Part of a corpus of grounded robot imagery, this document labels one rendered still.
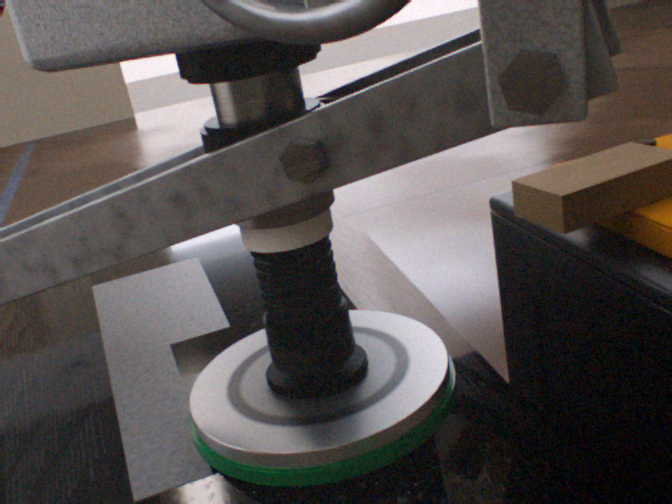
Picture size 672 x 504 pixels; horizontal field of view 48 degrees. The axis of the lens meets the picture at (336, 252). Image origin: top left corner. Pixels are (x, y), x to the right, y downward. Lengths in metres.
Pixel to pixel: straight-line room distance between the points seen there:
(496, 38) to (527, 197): 0.60
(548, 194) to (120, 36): 0.62
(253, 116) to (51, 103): 7.38
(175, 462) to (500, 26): 0.40
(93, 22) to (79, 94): 7.40
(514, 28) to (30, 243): 0.40
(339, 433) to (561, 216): 0.49
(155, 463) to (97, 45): 0.32
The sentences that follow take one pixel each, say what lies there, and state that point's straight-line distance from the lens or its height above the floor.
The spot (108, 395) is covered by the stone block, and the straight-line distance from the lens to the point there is 0.76.
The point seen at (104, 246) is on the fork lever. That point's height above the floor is 0.97.
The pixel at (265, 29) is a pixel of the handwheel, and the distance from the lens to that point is 0.36.
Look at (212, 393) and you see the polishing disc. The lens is 0.63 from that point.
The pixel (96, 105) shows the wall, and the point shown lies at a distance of 7.88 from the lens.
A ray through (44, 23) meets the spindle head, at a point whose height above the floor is 1.13.
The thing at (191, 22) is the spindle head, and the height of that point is 1.12.
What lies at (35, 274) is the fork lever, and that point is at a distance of 0.64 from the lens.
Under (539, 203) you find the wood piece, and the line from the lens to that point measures 0.98.
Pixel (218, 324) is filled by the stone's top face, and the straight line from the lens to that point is 0.81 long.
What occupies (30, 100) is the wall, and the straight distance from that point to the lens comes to 7.90.
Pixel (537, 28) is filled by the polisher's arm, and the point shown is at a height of 1.09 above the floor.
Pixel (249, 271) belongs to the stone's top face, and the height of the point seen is 0.80.
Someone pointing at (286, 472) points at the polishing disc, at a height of 0.82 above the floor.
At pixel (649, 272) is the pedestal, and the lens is 0.95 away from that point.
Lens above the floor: 1.14
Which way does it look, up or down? 21 degrees down
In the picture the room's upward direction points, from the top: 11 degrees counter-clockwise
